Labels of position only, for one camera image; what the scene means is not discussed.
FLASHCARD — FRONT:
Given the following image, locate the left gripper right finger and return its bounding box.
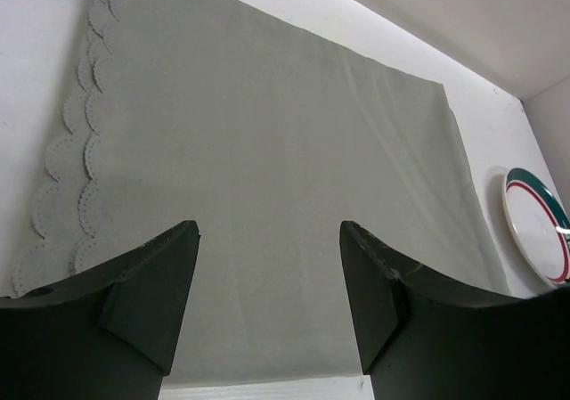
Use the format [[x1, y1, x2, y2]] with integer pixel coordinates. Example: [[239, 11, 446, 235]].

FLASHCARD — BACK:
[[339, 221, 569, 399]]

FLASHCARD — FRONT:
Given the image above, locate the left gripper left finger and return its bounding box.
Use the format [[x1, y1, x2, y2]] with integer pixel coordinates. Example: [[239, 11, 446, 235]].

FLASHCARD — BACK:
[[1, 221, 200, 399]]

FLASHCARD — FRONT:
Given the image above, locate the white plate green red rim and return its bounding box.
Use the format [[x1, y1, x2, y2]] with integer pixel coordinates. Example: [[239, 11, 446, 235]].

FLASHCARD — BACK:
[[501, 167, 569, 287]]

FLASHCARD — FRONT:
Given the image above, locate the grey cloth placemat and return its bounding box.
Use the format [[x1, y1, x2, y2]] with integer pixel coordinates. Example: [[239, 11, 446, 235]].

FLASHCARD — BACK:
[[12, 0, 508, 385]]

